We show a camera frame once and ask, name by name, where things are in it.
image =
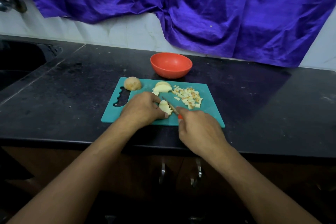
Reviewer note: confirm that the pile of diced apple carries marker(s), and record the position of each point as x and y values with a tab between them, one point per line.
188	97

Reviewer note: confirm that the person's right hand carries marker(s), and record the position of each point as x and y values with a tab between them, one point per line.
203	133

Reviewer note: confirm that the orange bowl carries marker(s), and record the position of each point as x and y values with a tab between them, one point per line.
171	65

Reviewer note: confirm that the person's right forearm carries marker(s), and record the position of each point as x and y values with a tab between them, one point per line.
262	192

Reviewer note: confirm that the purple cloth curtain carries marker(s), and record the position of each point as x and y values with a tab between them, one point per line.
236	11

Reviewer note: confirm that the person's left hand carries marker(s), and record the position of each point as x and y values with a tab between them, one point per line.
139	111

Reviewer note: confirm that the person's left forearm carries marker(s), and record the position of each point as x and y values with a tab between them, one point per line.
68	184

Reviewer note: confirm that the brown potato half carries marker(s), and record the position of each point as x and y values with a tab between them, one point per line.
132	83

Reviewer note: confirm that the teal plastic cutting board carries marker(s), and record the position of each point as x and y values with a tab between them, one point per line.
212	116

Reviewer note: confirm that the dark kitchen sink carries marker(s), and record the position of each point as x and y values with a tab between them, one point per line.
21	63

